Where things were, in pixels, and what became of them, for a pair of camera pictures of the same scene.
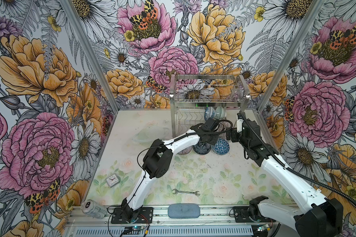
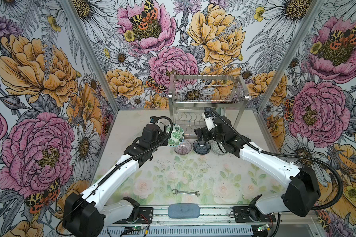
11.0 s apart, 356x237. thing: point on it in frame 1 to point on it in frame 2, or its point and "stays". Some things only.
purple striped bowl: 185,150 stays
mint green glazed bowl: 220,112 stays
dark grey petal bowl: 201,148 stays
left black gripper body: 212,138 to 161,139
